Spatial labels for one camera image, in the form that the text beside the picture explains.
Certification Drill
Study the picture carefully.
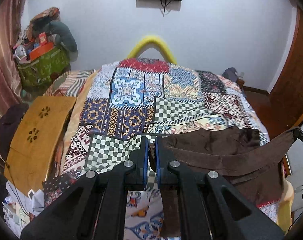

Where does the dark purple cloth pile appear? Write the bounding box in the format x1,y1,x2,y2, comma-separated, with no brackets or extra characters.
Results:
0,103,29,160

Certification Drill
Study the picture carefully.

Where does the dark brown cloth garment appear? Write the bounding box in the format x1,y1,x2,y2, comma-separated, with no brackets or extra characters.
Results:
148,126,298,237

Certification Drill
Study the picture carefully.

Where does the colourful patchwork bedspread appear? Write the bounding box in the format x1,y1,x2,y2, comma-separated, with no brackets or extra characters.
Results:
41,57,280,240

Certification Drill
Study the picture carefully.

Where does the orange box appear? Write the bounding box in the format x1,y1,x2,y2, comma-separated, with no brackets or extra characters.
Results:
29,32,54,61

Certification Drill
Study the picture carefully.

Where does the green patterned storage bag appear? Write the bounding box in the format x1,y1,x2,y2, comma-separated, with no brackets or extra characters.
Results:
17,46,70,88

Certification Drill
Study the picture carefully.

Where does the grey blue backpack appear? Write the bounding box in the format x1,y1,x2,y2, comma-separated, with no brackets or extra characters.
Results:
222,67,243,82

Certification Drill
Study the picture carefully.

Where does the brown wooden door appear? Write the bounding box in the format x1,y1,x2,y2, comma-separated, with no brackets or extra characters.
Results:
241,4,303,140

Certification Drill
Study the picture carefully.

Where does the cream fleece blanket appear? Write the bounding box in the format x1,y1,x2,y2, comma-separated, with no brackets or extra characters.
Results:
276,179,294,233

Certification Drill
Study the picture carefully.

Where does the dark teal plush toy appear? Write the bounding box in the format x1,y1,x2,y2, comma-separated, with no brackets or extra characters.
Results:
32,19,78,55

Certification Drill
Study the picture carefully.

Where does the yellow curved bed headboard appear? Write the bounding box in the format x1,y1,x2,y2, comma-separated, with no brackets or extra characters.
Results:
126,35,178,64

